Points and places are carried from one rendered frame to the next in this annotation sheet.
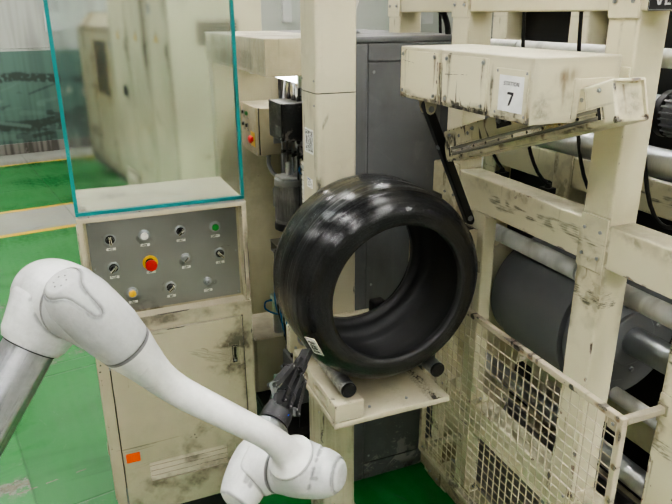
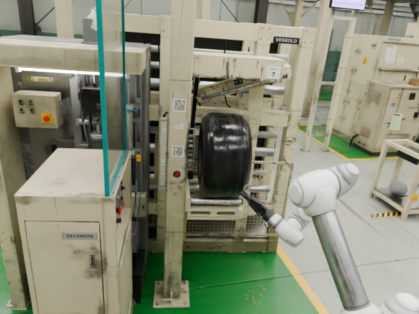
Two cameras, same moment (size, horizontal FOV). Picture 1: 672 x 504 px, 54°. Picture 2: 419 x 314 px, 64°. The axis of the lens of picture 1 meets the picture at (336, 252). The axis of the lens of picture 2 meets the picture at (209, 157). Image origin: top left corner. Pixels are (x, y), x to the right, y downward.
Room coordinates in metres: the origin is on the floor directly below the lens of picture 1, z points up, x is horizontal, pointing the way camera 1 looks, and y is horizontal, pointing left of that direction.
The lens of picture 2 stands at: (1.27, 1.89, 1.97)
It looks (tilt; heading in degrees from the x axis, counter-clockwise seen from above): 22 degrees down; 285
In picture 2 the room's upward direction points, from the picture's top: 5 degrees clockwise
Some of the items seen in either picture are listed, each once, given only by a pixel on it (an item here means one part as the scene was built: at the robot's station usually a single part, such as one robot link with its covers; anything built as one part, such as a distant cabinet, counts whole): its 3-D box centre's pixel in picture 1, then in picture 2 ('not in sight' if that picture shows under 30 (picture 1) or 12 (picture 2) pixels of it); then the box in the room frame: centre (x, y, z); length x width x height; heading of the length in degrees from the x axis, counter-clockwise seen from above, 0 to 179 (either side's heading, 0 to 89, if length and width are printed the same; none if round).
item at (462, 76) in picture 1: (494, 78); (235, 66); (1.76, -0.42, 1.71); 0.61 x 0.25 x 0.15; 22
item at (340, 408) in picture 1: (325, 379); (214, 209); (1.71, 0.03, 0.84); 0.36 x 0.09 x 0.06; 22
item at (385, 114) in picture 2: not in sight; (390, 118); (-0.25, -4.67, 0.62); 0.91 x 0.58 x 1.25; 32
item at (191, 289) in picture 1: (171, 353); (90, 273); (2.24, 0.64, 0.63); 0.56 x 0.41 x 1.27; 112
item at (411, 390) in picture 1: (367, 381); (211, 204); (1.77, -0.10, 0.80); 0.37 x 0.36 x 0.02; 112
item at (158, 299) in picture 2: not in sight; (171, 292); (2.00, 0.02, 0.02); 0.27 x 0.27 x 0.04; 22
